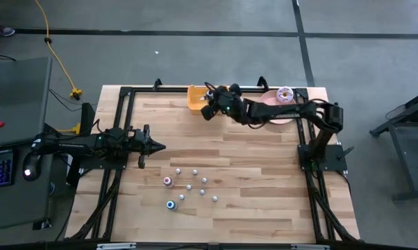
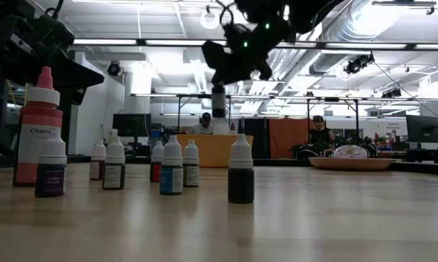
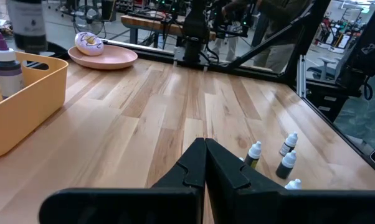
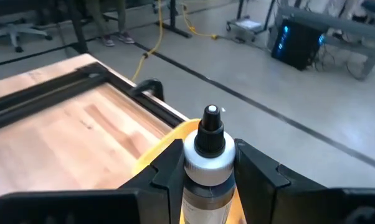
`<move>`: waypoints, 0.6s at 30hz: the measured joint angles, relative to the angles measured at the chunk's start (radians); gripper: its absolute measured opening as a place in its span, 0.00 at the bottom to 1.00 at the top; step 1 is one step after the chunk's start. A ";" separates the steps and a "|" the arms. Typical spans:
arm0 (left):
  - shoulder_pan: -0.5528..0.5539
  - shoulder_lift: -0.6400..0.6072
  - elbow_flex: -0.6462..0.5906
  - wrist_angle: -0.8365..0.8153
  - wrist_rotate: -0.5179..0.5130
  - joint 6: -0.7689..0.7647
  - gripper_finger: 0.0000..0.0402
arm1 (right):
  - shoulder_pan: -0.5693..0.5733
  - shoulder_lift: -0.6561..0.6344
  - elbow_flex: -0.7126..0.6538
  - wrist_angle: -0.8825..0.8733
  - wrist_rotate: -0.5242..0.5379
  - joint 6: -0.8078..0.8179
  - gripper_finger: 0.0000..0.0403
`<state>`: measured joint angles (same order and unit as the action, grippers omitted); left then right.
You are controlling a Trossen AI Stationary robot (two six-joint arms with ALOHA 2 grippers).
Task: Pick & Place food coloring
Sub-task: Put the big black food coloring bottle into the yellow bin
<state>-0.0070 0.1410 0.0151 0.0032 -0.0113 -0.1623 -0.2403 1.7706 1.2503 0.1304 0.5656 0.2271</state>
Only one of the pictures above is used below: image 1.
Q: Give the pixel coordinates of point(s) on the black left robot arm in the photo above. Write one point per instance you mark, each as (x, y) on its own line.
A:
(73, 146)

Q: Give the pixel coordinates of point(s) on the pink round plate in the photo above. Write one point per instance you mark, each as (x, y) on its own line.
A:
(269, 99)

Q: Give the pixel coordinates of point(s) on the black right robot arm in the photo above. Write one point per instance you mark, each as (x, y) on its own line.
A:
(292, 112)

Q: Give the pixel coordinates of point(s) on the silver metal bracket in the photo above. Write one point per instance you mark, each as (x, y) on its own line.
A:
(309, 247)
(116, 246)

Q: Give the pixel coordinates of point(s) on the person's shoe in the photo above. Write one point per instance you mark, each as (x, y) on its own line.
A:
(2, 30)

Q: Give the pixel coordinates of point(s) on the black food coloring bottle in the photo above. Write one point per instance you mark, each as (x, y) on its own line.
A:
(209, 93)

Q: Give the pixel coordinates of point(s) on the black metal cart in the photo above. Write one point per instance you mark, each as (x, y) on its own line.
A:
(404, 156)

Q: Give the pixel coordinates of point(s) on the orange plastic bin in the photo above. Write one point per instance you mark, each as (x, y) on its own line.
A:
(195, 100)

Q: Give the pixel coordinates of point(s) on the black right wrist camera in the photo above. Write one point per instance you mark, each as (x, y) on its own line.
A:
(209, 113)

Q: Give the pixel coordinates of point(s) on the grey desk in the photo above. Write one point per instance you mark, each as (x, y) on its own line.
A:
(18, 97)

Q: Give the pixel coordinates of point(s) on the black aluminium table frame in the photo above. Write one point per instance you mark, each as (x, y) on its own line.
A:
(120, 111)

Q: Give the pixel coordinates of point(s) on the black desk caster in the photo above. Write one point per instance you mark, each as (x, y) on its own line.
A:
(42, 224)

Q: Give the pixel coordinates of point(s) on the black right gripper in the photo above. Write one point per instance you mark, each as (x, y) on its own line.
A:
(230, 104)

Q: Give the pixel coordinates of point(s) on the black computer mouse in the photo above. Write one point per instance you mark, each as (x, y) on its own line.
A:
(32, 166)

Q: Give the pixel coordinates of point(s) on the black power box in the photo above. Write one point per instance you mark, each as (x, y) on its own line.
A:
(87, 118)

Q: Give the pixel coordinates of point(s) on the yellow power plug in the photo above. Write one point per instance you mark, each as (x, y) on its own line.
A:
(75, 129)

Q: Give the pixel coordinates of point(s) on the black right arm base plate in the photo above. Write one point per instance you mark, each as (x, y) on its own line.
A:
(334, 156)

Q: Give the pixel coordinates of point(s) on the blue food coloring bottle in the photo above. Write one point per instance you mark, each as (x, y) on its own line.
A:
(171, 205)

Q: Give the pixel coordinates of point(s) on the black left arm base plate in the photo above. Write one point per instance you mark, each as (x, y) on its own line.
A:
(105, 164)

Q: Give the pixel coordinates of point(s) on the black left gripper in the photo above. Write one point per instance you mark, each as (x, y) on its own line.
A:
(139, 140)

